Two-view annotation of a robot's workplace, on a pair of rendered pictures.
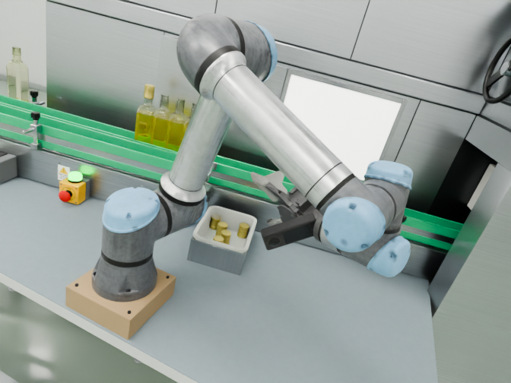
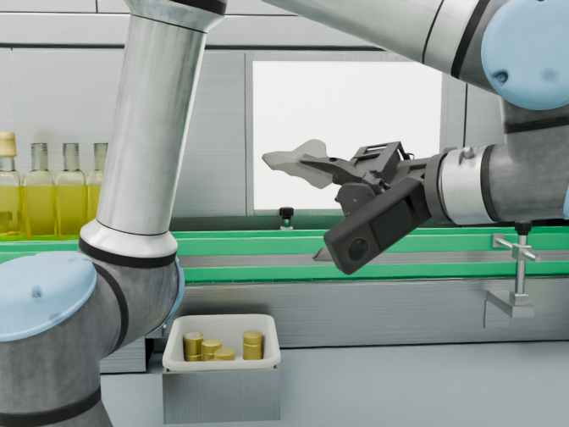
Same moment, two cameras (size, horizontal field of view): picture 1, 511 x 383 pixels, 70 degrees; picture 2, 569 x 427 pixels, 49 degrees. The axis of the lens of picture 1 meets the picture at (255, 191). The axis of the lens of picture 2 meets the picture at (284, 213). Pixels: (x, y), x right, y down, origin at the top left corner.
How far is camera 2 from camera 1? 0.28 m
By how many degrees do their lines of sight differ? 17
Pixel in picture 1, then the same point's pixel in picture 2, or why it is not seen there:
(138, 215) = (57, 286)
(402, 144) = (465, 129)
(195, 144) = (140, 127)
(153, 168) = not seen: hidden behind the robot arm
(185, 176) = (132, 203)
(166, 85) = (35, 136)
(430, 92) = not seen: hidden behind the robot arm
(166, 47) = (20, 69)
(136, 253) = (69, 382)
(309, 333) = not seen: outside the picture
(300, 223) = (395, 196)
